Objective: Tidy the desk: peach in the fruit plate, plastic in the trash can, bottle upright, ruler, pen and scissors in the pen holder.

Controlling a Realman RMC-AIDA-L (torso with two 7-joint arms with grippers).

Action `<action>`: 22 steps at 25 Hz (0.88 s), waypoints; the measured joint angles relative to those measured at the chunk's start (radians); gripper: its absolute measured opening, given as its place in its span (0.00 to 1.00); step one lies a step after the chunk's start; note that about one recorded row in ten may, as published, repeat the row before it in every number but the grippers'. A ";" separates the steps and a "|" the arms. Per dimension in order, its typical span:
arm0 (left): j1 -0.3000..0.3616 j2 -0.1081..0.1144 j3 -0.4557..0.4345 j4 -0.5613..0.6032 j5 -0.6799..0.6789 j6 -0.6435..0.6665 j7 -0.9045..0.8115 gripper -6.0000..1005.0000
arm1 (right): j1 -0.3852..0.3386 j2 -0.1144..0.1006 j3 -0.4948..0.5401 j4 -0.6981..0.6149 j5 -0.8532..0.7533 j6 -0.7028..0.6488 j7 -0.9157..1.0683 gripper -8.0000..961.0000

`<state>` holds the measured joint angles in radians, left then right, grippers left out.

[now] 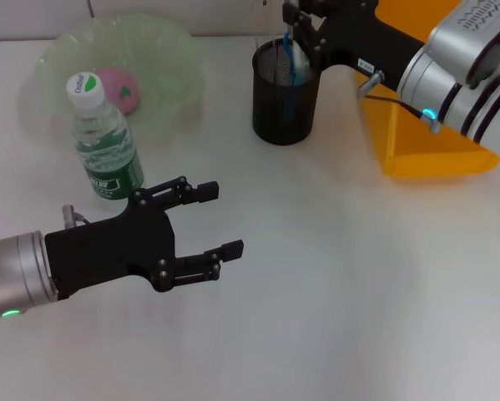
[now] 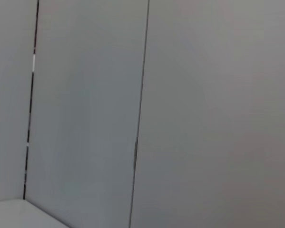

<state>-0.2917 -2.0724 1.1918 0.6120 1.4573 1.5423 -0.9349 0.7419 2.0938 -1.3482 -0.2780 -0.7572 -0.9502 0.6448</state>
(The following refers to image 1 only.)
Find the green glass fruit plate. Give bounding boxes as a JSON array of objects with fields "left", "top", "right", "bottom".
[{"left": 18, "top": 15, "right": 207, "bottom": 147}]

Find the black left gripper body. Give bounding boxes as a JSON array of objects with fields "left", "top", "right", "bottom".
[{"left": 44, "top": 188, "right": 176, "bottom": 293}]

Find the white grey ballpoint pen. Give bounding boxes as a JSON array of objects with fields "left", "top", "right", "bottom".
[{"left": 291, "top": 35, "right": 313, "bottom": 84}]

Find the clear green-label water bottle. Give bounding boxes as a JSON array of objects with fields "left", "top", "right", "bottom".
[{"left": 65, "top": 71, "right": 145, "bottom": 201}]

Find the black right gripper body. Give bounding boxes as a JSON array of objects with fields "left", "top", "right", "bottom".
[{"left": 316, "top": 0, "right": 427, "bottom": 89}]

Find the right wrist cable with plug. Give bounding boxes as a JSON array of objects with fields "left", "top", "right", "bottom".
[{"left": 356, "top": 69, "right": 442, "bottom": 135}]

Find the wrist cable with plug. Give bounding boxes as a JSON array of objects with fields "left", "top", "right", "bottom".
[
  {"left": 356, "top": 69, "right": 442, "bottom": 135},
  {"left": 61, "top": 203, "right": 92, "bottom": 230}
]

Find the pink toy peach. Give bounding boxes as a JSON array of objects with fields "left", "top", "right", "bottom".
[{"left": 95, "top": 67, "right": 142, "bottom": 117}]

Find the black mesh pen holder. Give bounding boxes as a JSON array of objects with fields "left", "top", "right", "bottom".
[{"left": 251, "top": 38, "right": 321, "bottom": 146}]

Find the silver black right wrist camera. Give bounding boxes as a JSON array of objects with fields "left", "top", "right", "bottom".
[{"left": 427, "top": 0, "right": 500, "bottom": 89}]

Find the left wrist cable with plug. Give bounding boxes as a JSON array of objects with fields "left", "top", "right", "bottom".
[{"left": 61, "top": 203, "right": 92, "bottom": 230}]

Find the yellow plastic bin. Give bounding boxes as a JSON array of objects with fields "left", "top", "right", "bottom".
[{"left": 360, "top": 0, "right": 500, "bottom": 180}]

